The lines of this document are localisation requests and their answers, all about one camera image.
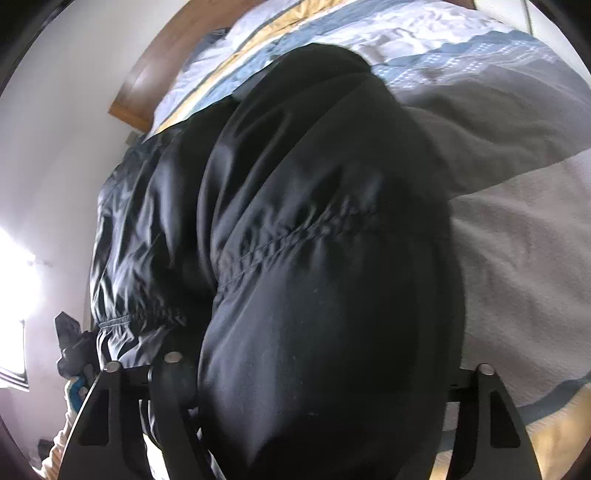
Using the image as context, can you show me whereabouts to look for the person's left forearm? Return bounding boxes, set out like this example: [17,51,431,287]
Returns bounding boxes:
[39,376,91,476]

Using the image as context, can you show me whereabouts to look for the grey-blue pillow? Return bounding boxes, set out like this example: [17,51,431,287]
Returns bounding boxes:
[203,28,232,48]

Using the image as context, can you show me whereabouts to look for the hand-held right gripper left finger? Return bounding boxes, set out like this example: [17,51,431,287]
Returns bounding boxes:
[59,352,214,480]

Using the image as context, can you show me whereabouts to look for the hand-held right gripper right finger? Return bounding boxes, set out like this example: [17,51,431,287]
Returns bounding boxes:
[445,364,544,480]

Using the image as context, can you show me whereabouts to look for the wooden headboard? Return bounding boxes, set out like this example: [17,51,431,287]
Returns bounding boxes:
[108,0,208,133]

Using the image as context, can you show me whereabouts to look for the black puffer jacket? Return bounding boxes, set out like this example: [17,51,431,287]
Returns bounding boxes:
[88,44,465,480]

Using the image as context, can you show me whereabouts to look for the window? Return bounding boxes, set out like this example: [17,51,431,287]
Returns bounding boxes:
[0,318,30,393]

